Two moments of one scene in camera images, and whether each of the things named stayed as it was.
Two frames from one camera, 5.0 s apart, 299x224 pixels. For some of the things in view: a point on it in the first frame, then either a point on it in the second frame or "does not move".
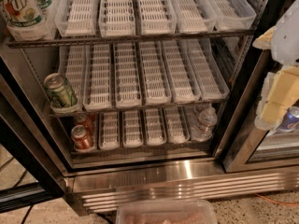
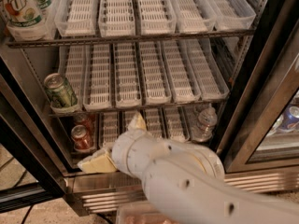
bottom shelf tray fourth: (154, 127) does not move
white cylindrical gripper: (287, 44) -> (123, 151)
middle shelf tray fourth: (155, 77) does not move
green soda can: (58, 91) does not move
